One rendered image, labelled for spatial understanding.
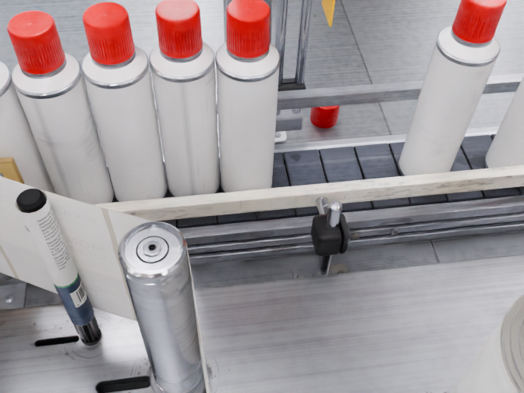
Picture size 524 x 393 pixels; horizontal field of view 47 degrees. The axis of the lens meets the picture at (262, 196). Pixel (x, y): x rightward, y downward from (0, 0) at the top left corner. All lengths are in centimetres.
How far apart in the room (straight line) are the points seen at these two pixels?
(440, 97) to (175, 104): 23
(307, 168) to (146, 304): 31
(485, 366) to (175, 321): 18
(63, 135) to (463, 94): 33
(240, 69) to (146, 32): 42
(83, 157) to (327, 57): 42
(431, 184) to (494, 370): 28
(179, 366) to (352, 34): 58
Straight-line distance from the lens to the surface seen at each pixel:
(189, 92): 48
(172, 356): 42
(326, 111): 72
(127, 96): 49
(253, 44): 47
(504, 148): 64
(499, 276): 59
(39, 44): 46
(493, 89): 64
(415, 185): 59
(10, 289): 63
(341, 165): 63
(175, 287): 35
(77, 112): 50
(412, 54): 87
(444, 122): 57
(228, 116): 51
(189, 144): 53
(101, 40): 46
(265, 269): 61
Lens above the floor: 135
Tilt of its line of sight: 52 degrees down
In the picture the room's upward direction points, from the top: 3 degrees clockwise
